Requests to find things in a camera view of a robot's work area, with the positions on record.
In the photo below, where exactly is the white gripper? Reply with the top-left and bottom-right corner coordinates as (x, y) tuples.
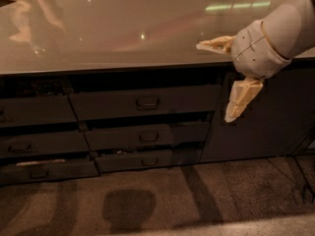
(196, 20), (291, 123)

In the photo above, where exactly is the dark drawer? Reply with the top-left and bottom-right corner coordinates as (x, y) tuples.
(0, 158), (98, 185)
(94, 147), (202, 173)
(85, 122), (210, 150)
(0, 95), (76, 128)
(69, 85), (221, 121)
(0, 131), (89, 158)

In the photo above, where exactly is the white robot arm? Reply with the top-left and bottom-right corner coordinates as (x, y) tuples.
(196, 0), (315, 123)

